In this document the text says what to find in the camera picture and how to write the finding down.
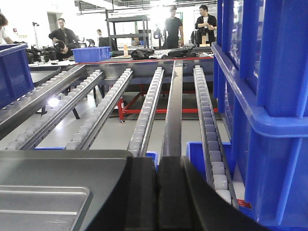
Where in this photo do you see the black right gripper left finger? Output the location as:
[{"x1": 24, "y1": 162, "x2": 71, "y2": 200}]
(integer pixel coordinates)
[{"x1": 87, "y1": 157, "x2": 156, "y2": 231}]

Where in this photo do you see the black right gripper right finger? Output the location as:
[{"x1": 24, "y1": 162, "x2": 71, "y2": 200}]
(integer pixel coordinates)
[{"x1": 158, "y1": 156, "x2": 267, "y2": 231}]

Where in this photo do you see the small silver metal tray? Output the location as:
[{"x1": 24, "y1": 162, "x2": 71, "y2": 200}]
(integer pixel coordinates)
[{"x1": 0, "y1": 185, "x2": 91, "y2": 231}]

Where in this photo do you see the large silver metal tray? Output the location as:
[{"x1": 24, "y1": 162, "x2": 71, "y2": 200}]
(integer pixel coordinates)
[{"x1": 0, "y1": 150, "x2": 129, "y2": 231}]

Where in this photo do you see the blue bin below rails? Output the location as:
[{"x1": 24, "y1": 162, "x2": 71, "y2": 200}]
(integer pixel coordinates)
[{"x1": 146, "y1": 141, "x2": 253, "y2": 212}]

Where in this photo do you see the flat steel divider bar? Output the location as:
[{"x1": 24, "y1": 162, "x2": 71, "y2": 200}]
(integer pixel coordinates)
[{"x1": 161, "y1": 60, "x2": 183, "y2": 157}]

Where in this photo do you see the black bag on table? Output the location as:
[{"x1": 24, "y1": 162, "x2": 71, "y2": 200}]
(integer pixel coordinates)
[{"x1": 131, "y1": 48, "x2": 154, "y2": 60}]

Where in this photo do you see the distant blue bin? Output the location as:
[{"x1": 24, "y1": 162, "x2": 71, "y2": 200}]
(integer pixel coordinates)
[{"x1": 72, "y1": 46, "x2": 111, "y2": 63}]

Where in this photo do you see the blue crate right stack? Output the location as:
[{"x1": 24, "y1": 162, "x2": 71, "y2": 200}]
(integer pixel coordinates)
[{"x1": 212, "y1": 0, "x2": 308, "y2": 231}]

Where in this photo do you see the blue crate left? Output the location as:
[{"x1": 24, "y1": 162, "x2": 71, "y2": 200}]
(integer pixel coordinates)
[{"x1": 0, "y1": 43, "x2": 34, "y2": 108}]

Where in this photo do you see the man in black shirt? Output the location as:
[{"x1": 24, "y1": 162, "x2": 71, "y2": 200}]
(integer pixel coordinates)
[{"x1": 165, "y1": 6, "x2": 184, "y2": 49}]

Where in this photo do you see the man in black jacket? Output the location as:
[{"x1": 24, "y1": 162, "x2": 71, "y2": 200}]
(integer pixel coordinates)
[{"x1": 195, "y1": 5, "x2": 217, "y2": 47}]

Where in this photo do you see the man seated in black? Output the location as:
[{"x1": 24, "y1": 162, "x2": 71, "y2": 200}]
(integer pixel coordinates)
[{"x1": 48, "y1": 18, "x2": 78, "y2": 61}]

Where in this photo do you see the dark metal shelf rack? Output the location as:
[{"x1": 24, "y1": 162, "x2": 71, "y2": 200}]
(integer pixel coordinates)
[{"x1": 105, "y1": 10, "x2": 151, "y2": 52}]

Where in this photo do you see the person at left edge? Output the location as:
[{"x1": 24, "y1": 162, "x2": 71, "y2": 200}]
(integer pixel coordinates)
[{"x1": 0, "y1": 13, "x2": 14, "y2": 45}]

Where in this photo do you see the roller conveyor rail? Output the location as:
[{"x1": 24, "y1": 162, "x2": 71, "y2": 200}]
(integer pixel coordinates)
[
  {"x1": 193, "y1": 65, "x2": 239, "y2": 209},
  {"x1": 5, "y1": 69, "x2": 103, "y2": 151},
  {"x1": 127, "y1": 67, "x2": 164, "y2": 157},
  {"x1": 65, "y1": 68, "x2": 133, "y2": 150},
  {"x1": 0, "y1": 65, "x2": 86, "y2": 139}
]

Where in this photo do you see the red table frame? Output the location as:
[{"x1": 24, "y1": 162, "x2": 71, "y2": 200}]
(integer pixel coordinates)
[{"x1": 116, "y1": 90, "x2": 218, "y2": 123}]

